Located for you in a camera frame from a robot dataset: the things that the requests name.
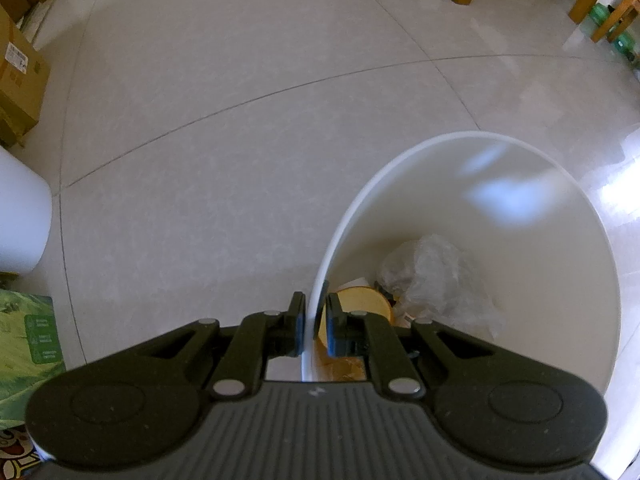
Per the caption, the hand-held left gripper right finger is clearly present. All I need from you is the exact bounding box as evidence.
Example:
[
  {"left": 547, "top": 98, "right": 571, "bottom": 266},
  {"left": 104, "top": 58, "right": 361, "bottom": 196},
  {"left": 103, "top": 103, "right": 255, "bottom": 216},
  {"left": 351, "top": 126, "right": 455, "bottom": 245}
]
[{"left": 324, "top": 293, "right": 567, "bottom": 402}]

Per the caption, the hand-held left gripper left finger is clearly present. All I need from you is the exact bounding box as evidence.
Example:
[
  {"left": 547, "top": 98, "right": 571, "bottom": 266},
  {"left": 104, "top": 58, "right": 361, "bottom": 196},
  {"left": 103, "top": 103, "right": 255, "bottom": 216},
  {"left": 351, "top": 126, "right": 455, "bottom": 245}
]
[{"left": 74, "top": 292, "right": 306, "bottom": 401}]

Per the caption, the clear plastic bag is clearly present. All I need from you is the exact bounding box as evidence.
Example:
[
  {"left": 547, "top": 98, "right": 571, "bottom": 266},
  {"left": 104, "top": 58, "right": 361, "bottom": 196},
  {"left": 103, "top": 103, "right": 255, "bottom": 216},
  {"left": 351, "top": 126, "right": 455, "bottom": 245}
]
[{"left": 376, "top": 234, "right": 506, "bottom": 341}]

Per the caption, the white plastic bin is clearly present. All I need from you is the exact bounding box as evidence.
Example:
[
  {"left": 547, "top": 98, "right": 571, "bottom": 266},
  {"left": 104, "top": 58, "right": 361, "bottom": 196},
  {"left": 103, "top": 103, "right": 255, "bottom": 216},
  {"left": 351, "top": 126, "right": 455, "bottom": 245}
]
[
  {"left": 300, "top": 131, "right": 624, "bottom": 396},
  {"left": 0, "top": 145, "right": 53, "bottom": 275}
]

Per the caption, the green printed packet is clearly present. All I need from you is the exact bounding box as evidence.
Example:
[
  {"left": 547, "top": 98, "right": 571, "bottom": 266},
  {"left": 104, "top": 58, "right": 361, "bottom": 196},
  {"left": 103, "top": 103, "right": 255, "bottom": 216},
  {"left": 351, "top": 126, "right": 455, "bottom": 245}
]
[{"left": 0, "top": 287, "right": 68, "bottom": 426}]

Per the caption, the cartoon printed packet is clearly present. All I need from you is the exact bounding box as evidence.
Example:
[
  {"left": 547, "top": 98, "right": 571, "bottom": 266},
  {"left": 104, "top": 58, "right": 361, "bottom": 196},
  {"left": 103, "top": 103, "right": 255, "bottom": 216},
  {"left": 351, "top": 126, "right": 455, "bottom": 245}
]
[{"left": 0, "top": 422, "right": 45, "bottom": 480}]

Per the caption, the large cardboard box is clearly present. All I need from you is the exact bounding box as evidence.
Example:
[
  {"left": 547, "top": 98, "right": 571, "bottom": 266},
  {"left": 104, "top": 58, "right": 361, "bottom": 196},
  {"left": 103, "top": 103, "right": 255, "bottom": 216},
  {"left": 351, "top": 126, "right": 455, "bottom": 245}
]
[{"left": 0, "top": 10, "right": 52, "bottom": 148}]

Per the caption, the green plastic bottle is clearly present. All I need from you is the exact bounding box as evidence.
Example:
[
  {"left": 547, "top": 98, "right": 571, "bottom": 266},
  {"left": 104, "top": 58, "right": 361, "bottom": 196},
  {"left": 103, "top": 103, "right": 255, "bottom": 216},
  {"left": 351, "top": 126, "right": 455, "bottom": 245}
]
[
  {"left": 612, "top": 30, "right": 640, "bottom": 63},
  {"left": 582, "top": 2, "right": 623, "bottom": 36}
]

